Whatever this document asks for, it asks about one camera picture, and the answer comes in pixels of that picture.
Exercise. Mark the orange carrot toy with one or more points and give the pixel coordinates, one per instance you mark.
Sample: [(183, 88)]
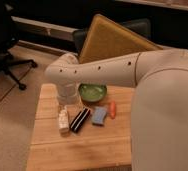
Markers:
[(112, 109)]

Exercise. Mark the blue sponge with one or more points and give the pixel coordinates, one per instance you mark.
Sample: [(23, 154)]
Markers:
[(99, 115)]

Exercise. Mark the black striped rectangular box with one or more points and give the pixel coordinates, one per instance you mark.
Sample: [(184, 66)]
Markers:
[(78, 121)]

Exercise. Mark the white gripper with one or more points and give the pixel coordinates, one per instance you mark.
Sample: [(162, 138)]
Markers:
[(67, 90)]

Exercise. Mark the green ceramic bowl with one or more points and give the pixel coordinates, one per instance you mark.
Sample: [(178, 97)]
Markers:
[(92, 93)]

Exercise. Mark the white ceramic cup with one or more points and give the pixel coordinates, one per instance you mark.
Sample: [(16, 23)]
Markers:
[(68, 100)]

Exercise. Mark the white plastic bottle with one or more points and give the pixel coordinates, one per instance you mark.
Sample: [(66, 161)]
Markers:
[(63, 120)]

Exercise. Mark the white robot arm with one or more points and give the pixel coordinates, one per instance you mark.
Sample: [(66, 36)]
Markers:
[(159, 110)]

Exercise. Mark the black office chair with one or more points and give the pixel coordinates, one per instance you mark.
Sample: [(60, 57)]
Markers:
[(8, 38)]

